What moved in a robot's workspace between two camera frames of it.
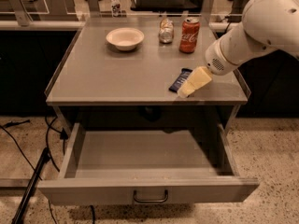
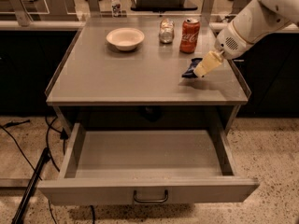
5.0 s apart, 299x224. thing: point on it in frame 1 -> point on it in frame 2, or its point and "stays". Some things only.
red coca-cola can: [190, 35] stays
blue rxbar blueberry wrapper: [179, 80] -> [190, 73]
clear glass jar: [166, 32] stays
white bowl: [125, 38] stays
